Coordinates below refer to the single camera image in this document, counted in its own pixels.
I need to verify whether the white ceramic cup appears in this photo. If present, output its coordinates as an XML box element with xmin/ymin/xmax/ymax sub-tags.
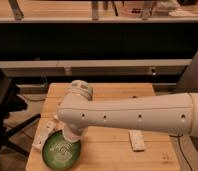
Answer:
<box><xmin>62</xmin><ymin>130</ymin><xmax>81</xmax><ymax>143</ymax></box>

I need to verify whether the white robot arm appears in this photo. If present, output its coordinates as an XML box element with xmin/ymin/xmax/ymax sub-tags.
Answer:
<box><xmin>57</xmin><ymin>80</ymin><xmax>198</xmax><ymax>138</ymax></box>

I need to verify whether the white plastic bottle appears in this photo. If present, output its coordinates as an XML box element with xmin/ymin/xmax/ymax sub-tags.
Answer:
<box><xmin>32</xmin><ymin>117</ymin><xmax>58</xmax><ymax>151</ymax></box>

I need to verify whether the black cable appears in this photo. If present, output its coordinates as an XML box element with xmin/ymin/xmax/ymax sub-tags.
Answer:
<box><xmin>169</xmin><ymin>133</ymin><xmax>194</xmax><ymax>171</ymax></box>

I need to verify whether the white rectangular block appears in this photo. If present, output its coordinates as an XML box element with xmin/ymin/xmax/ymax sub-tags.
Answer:
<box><xmin>129</xmin><ymin>130</ymin><xmax>145</xmax><ymax>152</ymax></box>

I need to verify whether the black office chair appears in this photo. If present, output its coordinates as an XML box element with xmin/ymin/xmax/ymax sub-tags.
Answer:
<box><xmin>0</xmin><ymin>68</ymin><xmax>41</xmax><ymax>156</ymax></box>

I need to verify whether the green ceramic bowl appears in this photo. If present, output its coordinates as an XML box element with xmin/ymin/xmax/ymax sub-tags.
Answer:
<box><xmin>42</xmin><ymin>130</ymin><xmax>81</xmax><ymax>170</ymax></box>

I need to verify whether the wooden table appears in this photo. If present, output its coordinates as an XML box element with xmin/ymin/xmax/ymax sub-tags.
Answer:
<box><xmin>25</xmin><ymin>83</ymin><xmax>180</xmax><ymax>171</ymax></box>

